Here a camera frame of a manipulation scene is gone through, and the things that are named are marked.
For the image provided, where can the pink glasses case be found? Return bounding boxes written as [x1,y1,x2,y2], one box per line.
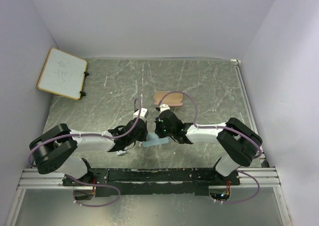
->
[154,91,183,107]

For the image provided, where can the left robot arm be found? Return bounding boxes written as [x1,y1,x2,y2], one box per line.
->
[29,116,148,186]

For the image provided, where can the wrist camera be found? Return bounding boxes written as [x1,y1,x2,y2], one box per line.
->
[133,108,149,121]
[156,104,170,112]

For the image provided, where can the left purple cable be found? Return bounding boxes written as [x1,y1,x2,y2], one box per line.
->
[28,98,144,207]

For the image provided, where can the purple cable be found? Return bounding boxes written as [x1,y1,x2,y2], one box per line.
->
[158,91,264,205]
[28,98,144,207]

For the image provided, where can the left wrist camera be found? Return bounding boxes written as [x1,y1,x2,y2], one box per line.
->
[133,108,149,121]

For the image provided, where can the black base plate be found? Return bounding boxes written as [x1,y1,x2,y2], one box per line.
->
[62,167,241,198]

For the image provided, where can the white sunglasses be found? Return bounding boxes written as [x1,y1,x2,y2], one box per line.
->
[116,150,127,156]

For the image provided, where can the light blue cleaning cloth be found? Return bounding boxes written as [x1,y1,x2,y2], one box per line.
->
[142,132,169,147]

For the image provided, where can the small whiteboard with orange frame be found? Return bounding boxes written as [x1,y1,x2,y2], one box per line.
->
[37,48,89,100]

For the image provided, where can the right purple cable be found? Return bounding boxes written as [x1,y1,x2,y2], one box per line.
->
[158,91,264,205]

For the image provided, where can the aluminium rail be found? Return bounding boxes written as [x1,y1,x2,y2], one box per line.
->
[18,168,281,189]

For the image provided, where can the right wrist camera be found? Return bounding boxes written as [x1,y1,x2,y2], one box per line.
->
[156,104,170,112]

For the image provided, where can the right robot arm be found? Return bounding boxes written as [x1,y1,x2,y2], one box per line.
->
[155,110,263,185]

